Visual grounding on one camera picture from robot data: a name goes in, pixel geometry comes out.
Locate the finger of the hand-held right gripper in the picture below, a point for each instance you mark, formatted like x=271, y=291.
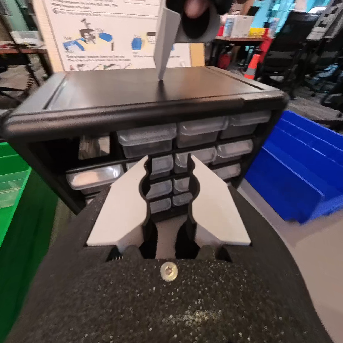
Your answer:
x=166, y=40

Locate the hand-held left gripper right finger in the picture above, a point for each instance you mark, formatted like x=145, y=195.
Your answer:
x=217, y=211

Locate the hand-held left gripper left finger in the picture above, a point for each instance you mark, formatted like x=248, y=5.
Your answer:
x=118, y=214

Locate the black drawer cabinet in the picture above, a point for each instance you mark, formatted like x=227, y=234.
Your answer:
x=160, y=91

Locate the set of small clear drawers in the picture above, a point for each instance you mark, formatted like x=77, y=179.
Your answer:
x=146, y=140

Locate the blue plastic bin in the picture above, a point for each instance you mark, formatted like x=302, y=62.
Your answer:
x=289, y=174

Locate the clear plastic drawer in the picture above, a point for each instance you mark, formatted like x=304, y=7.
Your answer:
x=12, y=187

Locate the green plastic bin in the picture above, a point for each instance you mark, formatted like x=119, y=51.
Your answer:
x=16, y=254

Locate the person's right hand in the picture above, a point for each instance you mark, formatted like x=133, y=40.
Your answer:
x=195, y=8

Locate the white cardboard box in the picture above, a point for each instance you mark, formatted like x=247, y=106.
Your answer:
x=241, y=25

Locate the yellow box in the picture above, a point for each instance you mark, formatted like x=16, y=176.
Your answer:
x=257, y=32

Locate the orange traffic cone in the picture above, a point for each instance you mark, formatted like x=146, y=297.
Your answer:
x=253, y=68

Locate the white instruction poster board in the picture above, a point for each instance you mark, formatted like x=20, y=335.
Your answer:
x=107, y=26

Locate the black office chair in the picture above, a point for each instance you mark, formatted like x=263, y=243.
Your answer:
x=284, y=48

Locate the wooden side table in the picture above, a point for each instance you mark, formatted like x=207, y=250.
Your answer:
x=24, y=51

